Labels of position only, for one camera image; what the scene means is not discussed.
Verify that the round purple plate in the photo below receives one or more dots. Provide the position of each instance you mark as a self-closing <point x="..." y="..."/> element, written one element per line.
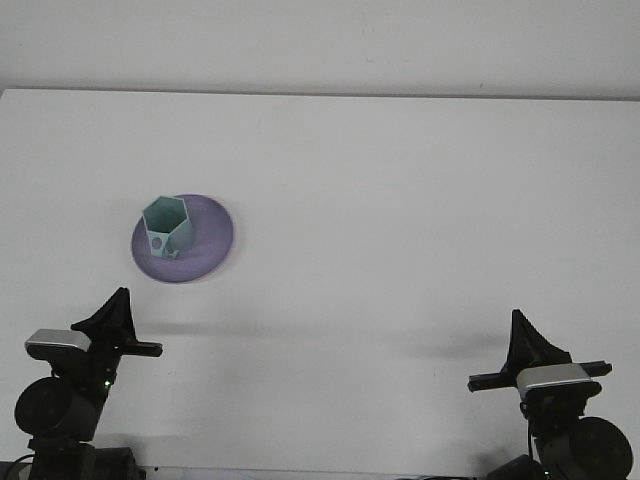
<point x="210" y="250"/>

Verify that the pale blue hexagonal cup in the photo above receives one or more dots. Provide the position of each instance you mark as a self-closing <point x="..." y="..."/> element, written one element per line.
<point x="182" y="235"/>

